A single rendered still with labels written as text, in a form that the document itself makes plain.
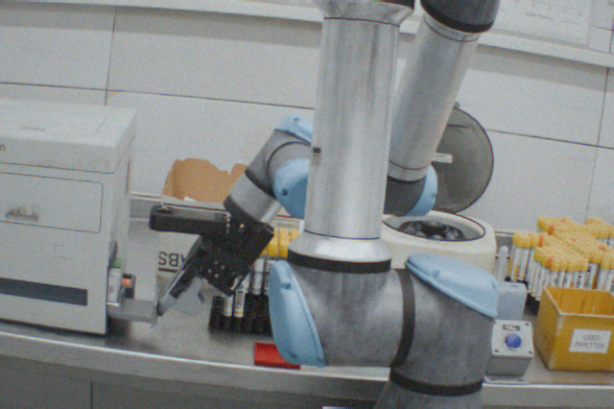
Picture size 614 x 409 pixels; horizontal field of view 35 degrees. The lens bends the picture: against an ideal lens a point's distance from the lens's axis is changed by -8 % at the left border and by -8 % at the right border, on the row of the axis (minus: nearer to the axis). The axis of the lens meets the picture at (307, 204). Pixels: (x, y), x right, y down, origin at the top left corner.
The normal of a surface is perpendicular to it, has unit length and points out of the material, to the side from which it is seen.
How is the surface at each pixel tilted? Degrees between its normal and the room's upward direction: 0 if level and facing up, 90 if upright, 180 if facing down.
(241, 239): 90
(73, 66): 90
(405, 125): 111
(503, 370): 120
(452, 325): 81
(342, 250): 37
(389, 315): 66
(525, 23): 94
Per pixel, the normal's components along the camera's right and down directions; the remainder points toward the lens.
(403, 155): -0.33, 0.63
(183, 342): 0.11, -0.96
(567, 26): 0.05, 0.33
